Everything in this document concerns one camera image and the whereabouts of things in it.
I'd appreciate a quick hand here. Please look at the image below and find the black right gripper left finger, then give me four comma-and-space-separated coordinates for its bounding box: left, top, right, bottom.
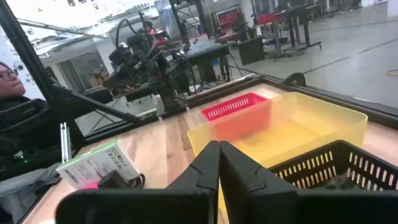
55, 140, 221, 224

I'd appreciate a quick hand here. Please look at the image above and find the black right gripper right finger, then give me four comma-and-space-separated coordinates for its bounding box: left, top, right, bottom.
219, 140, 398, 224

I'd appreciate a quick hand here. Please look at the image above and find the black cable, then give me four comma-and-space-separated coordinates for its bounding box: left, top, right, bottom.
124, 172, 146, 190

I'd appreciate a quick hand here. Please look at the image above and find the white and green product box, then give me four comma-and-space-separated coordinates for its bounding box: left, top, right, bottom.
55, 139, 141, 190

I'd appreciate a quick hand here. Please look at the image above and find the yellow translucent plastic bin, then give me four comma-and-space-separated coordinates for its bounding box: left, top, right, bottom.
187, 91, 369, 212

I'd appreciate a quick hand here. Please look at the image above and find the person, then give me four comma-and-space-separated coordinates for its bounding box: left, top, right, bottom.
0, 60, 63, 183
142, 20, 157, 34

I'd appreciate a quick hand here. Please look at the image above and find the black desk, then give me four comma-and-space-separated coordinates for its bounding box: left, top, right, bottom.
185, 42, 233, 83

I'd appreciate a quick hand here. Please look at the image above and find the red plastic slotted basket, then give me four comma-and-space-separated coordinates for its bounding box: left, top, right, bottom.
200, 92, 272, 141

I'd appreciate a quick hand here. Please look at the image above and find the white box with grey print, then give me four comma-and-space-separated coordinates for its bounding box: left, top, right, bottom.
322, 174, 357, 191

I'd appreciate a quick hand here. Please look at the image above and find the black plastic slotted basket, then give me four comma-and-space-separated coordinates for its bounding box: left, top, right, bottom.
269, 139, 398, 191

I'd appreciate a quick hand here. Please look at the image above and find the red tool cart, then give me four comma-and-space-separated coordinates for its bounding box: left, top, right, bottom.
214, 7, 247, 43

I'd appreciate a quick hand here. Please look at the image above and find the black cabinet box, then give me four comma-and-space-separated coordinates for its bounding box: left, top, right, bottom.
238, 36, 266, 66

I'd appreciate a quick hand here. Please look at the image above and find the grey bag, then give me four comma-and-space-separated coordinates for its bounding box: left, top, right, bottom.
0, 170, 62, 224

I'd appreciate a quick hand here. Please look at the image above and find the black workbench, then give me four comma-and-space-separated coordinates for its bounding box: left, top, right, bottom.
254, 2, 323, 58

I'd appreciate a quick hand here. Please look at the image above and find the white metal bracket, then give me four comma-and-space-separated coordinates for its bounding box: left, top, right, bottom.
60, 122, 73, 164

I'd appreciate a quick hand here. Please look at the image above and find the black mount bracket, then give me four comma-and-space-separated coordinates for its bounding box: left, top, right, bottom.
282, 72, 307, 88

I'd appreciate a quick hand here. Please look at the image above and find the black metal table frame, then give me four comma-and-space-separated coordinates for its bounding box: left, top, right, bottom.
0, 0, 398, 150

